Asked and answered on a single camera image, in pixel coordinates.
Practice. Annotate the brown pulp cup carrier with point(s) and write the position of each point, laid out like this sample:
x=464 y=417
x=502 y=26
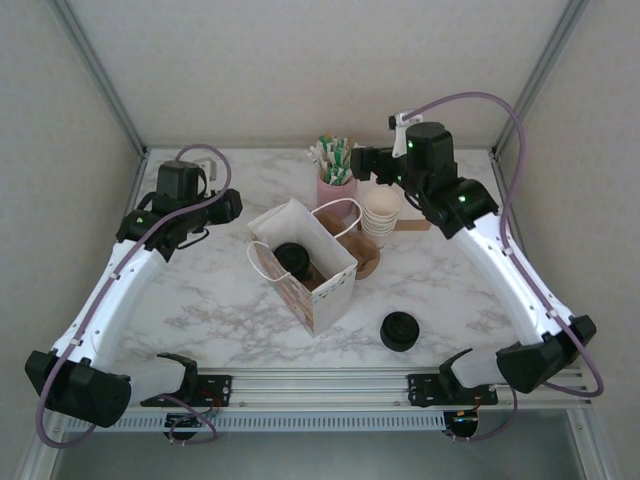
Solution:
x=367 y=255

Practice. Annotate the brown coffee cup black lid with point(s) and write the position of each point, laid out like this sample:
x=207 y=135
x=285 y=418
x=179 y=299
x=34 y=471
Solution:
x=293 y=257

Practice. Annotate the cartoon animal paper gift bag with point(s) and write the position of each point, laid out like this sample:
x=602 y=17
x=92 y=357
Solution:
x=330 y=300

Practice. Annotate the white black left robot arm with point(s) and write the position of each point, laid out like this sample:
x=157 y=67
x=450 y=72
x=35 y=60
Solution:
x=115 y=295

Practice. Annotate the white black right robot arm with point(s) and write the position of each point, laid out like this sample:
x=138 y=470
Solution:
x=500 y=270

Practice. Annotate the green white sachet bundle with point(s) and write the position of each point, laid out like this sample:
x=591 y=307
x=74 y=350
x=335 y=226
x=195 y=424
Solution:
x=332 y=160

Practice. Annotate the pink cup holder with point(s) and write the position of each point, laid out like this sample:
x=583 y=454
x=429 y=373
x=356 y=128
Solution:
x=335 y=197

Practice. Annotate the white paper cup stack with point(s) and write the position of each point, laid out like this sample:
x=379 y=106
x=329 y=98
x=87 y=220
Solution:
x=381 y=205

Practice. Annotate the black cup lid stack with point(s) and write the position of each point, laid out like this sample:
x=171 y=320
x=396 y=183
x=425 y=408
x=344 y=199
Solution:
x=398 y=330

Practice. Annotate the small circuit board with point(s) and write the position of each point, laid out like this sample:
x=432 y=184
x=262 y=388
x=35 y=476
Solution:
x=462 y=422
x=190 y=419

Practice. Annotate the aluminium frame post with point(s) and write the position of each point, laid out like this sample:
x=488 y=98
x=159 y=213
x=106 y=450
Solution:
x=539 y=75
x=102 y=75

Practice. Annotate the aluminium front mounting rail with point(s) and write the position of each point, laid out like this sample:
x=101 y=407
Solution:
x=320 y=390

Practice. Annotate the aluminium frame leg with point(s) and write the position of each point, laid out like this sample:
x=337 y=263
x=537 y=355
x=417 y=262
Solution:
x=595 y=450
x=37 y=460

